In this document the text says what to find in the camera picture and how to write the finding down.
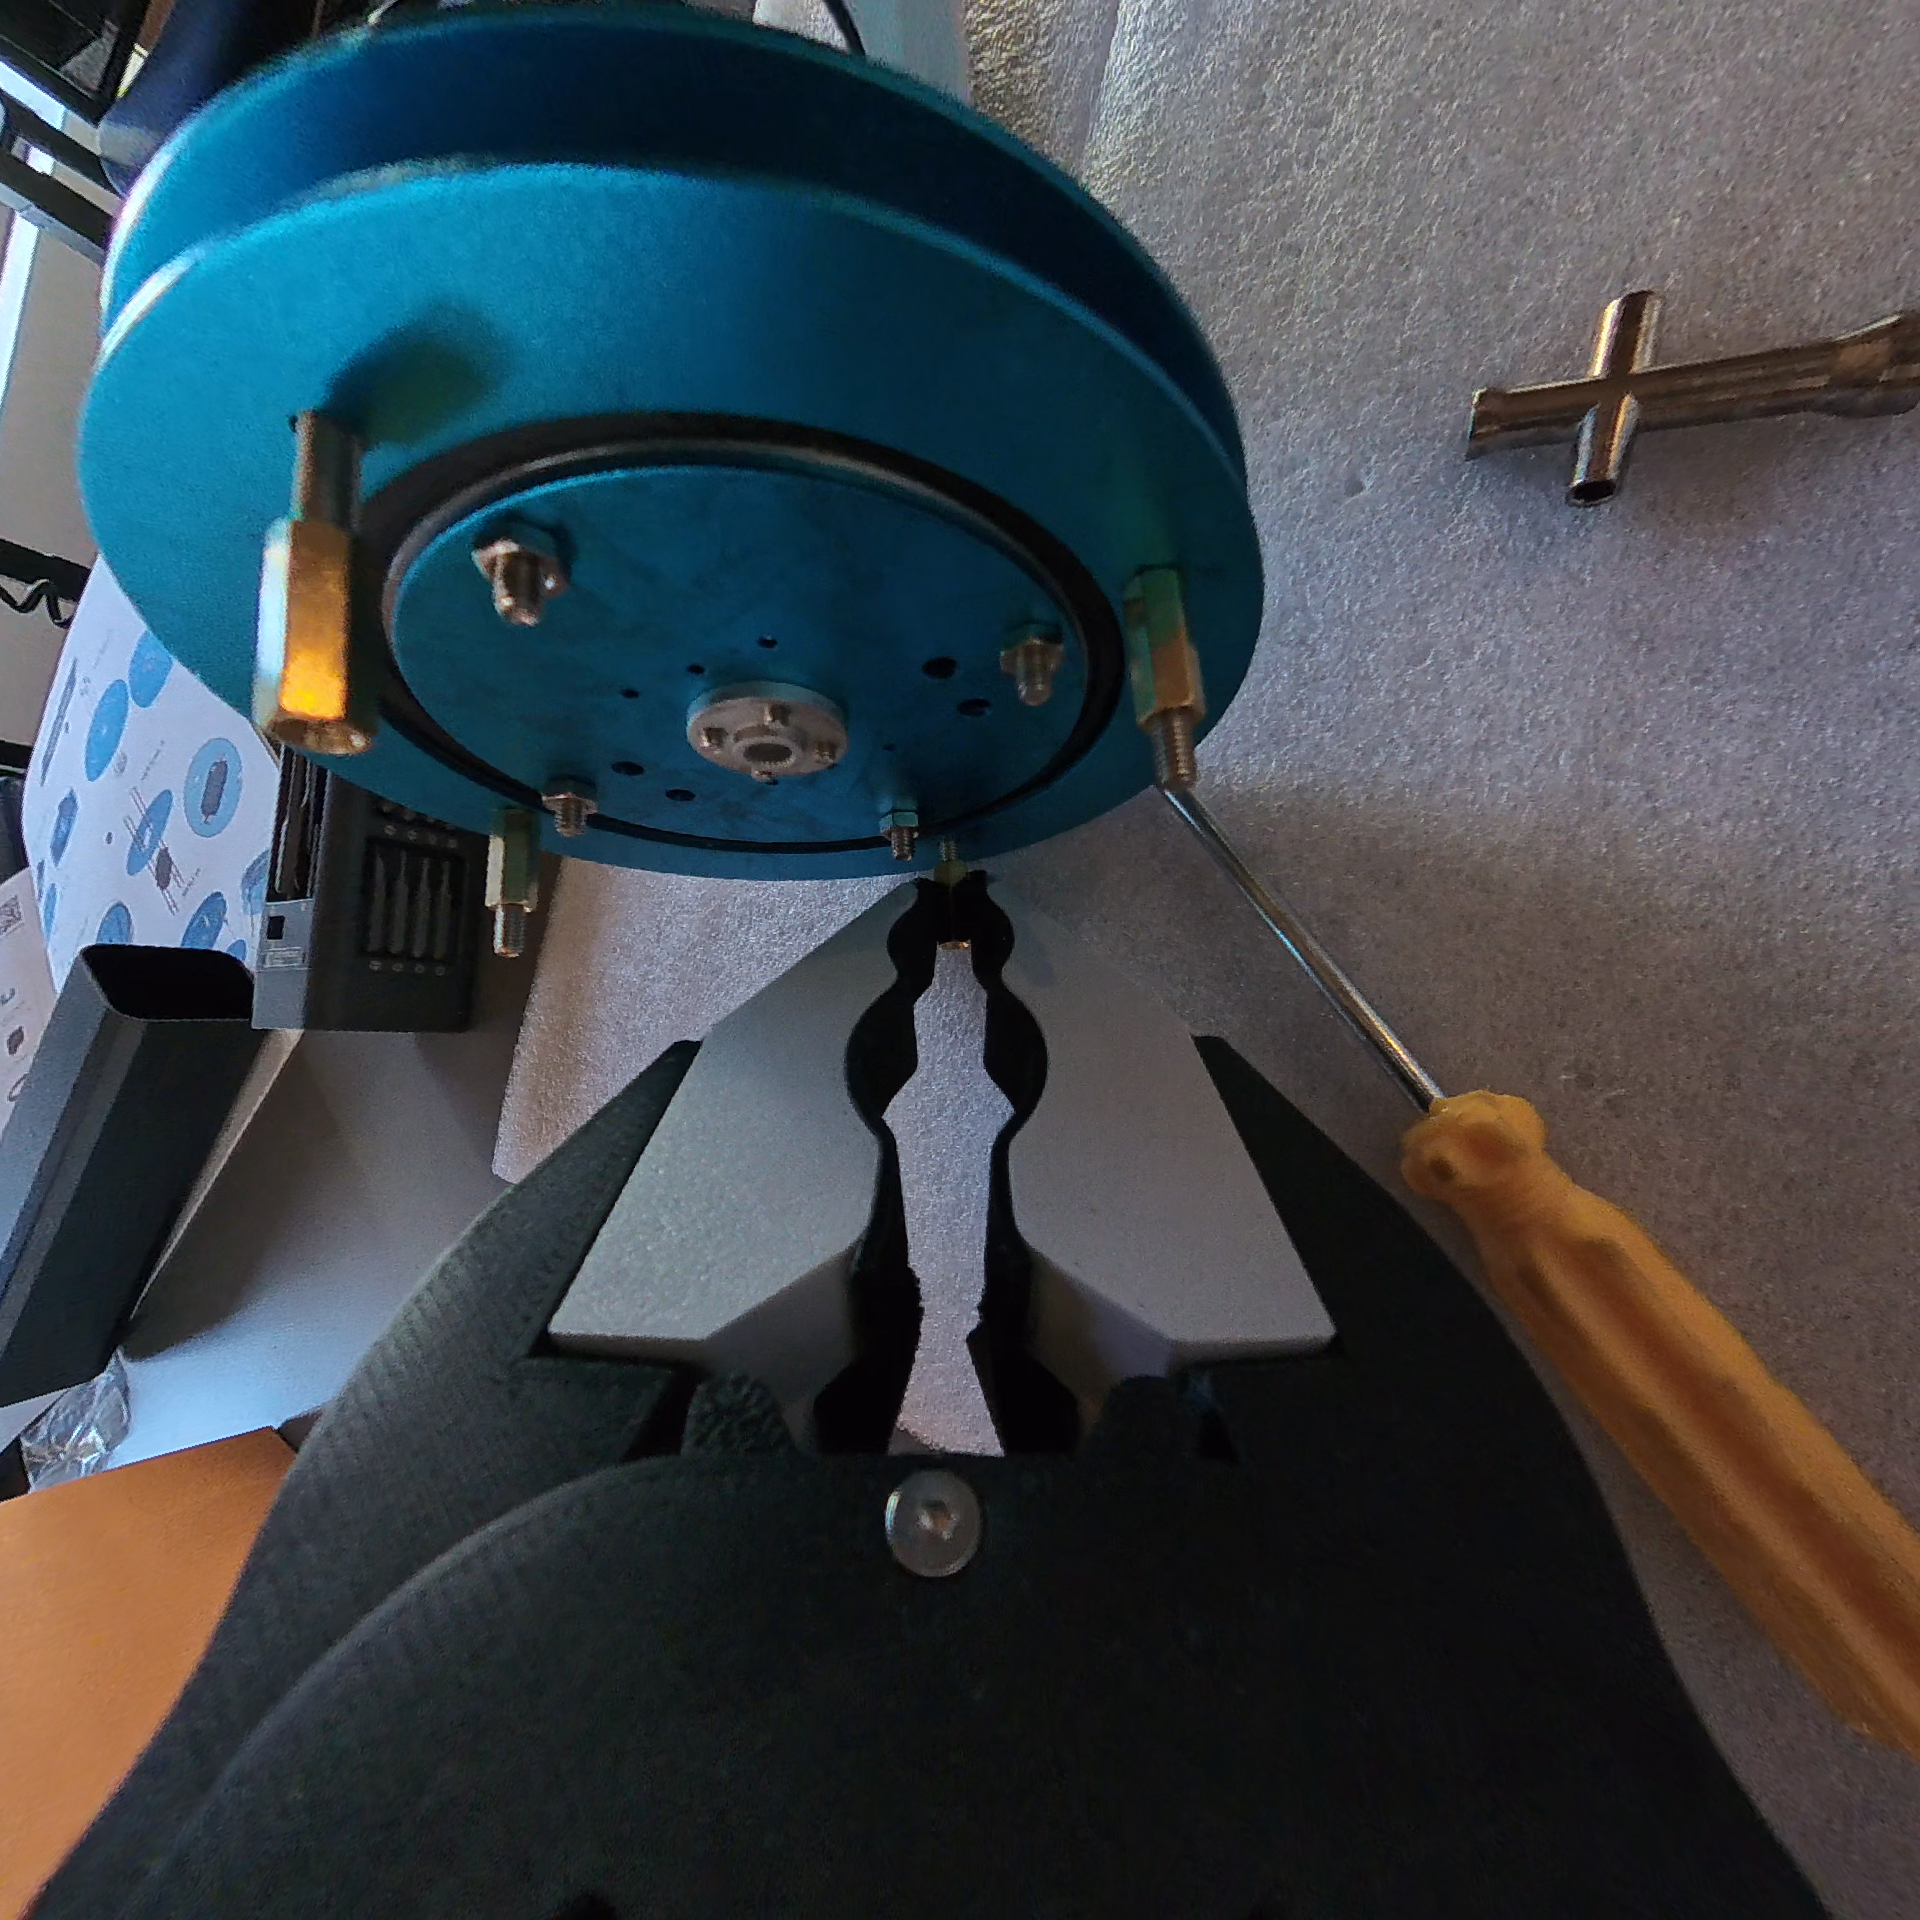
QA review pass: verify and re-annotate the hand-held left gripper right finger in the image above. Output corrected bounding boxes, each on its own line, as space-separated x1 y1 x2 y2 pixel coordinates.
962 876 1339 1452

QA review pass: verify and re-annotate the orange cardboard box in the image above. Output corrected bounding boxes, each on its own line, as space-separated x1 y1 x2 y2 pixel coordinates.
0 1425 294 1920

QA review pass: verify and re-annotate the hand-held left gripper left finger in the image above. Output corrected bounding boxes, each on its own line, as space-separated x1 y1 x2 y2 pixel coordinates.
547 883 939 1456

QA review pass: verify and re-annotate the small clear plastic bag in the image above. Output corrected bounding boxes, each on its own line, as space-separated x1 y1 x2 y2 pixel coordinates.
16 1357 137 1502

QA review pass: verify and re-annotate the blue printed instruction sheet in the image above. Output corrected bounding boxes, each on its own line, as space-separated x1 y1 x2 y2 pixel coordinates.
0 577 294 1112

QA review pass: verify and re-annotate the dark grey rectangular sleeve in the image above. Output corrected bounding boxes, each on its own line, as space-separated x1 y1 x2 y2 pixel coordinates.
0 943 257 1409

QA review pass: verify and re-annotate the silver cross socket wrench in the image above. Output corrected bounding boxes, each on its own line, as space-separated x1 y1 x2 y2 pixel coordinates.
1465 287 1920 505

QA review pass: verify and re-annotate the black screwdriver bit case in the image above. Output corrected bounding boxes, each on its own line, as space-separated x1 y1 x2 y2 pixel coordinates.
249 781 484 1036

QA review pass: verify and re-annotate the yellow handled screwdriver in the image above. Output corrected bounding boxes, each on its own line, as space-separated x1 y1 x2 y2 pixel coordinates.
1161 781 1920 1755

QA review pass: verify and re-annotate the blue round turntable base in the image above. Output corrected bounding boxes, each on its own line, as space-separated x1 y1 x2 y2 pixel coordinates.
74 17 1259 964

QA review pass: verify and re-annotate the white foam sheet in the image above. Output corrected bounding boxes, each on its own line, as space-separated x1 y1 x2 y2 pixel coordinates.
497 0 1920 1920

